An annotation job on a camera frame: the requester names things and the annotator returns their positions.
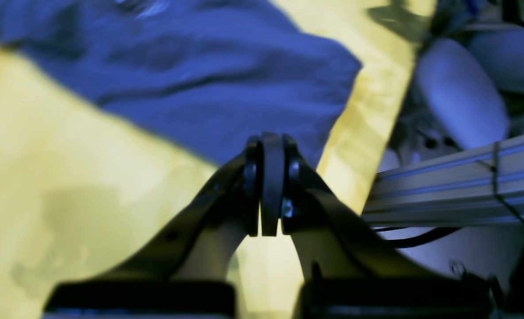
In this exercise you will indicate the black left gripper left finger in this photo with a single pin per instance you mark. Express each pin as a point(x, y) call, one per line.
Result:
point(198, 243)

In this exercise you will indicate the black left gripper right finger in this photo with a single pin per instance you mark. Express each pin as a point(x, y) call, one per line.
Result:
point(331, 241)

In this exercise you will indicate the blue-grey T-shirt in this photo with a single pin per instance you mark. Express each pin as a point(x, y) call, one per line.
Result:
point(203, 74)

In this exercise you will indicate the white round base object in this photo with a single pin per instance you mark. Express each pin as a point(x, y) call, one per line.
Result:
point(461, 96)

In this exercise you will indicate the silver aluminium frame rail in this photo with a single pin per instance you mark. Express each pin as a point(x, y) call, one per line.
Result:
point(478, 187)

